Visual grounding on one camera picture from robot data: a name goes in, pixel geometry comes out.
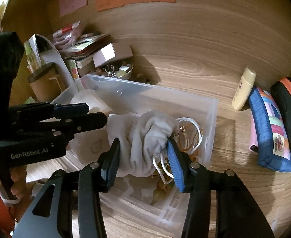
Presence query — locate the person left hand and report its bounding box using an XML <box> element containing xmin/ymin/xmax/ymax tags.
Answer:
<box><xmin>0</xmin><ymin>165</ymin><xmax>27</xmax><ymax>199</ymax></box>

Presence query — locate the clear plastic storage bin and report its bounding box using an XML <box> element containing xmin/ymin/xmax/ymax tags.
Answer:
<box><xmin>55</xmin><ymin>75</ymin><xmax>218</xmax><ymax>237</ymax></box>

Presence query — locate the brown mug with lid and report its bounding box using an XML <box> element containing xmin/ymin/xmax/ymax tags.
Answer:
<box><xmin>28</xmin><ymin>62</ymin><xmax>66</xmax><ymax>102</ymax></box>

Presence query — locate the pink coiled cord packet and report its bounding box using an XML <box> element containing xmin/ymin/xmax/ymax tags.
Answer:
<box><xmin>52</xmin><ymin>21</ymin><xmax>84</xmax><ymax>50</ymax></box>

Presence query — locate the small white pink box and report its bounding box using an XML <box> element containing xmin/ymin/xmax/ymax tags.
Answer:
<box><xmin>92</xmin><ymin>42</ymin><xmax>133</xmax><ymax>68</ymax></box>

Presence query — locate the translucent white plastic cup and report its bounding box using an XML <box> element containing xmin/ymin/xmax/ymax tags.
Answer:
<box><xmin>70</xmin><ymin>89</ymin><xmax>113</xmax><ymax>117</ymax></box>

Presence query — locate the green bead tassel charm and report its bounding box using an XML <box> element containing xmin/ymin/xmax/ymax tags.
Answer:
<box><xmin>150</xmin><ymin>124</ymin><xmax>204</xmax><ymax>206</ymax></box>

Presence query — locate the white drawstring cloth bag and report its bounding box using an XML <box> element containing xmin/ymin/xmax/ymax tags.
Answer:
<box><xmin>106</xmin><ymin>110</ymin><xmax>203</xmax><ymax>179</ymax></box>

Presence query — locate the pink white round jar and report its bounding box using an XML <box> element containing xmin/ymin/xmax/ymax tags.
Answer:
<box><xmin>68</xmin><ymin>132</ymin><xmax>110</xmax><ymax>161</ymax></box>

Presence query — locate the cream lotion bottle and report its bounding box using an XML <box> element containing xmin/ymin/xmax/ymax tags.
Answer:
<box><xmin>232</xmin><ymin>67</ymin><xmax>256</xmax><ymax>111</ymax></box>

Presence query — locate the pink sticky note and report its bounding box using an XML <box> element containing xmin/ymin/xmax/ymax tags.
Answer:
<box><xmin>58</xmin><ymin>0</ymin><xmax>87</xmax><ymax>17</ymax></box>

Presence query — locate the fruit sticker sheet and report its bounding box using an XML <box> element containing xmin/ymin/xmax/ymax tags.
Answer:
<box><xmin>65</xmin><ymin>60</ymin><xmax>80</xmax><ymax>81</ymax></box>

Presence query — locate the stack of booklets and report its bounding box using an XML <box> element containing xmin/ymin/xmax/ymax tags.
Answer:
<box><xmin>59</xmin><ymin>34</ymin><xmax>111</xmax><ymax>77</ymax></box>

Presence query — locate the glass bowl of trinkets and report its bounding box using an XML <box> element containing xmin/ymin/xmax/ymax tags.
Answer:
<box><xmin>94</xmin><ymin>63</ymin><xmax>133</xmax><ymax>80</ymax></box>

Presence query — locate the folded printed paper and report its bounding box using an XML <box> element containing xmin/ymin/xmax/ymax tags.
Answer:
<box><xmin>28</xmin><ymin>34</ymin><xmax>42</xmax><ymax>64</ymax></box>

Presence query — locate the blue patchwork zipper pouch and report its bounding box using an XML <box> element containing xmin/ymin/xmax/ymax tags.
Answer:
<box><xmin>249</xmin><ymin>87</ymin><xmax>291</xmax><ymax>173</ymax></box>

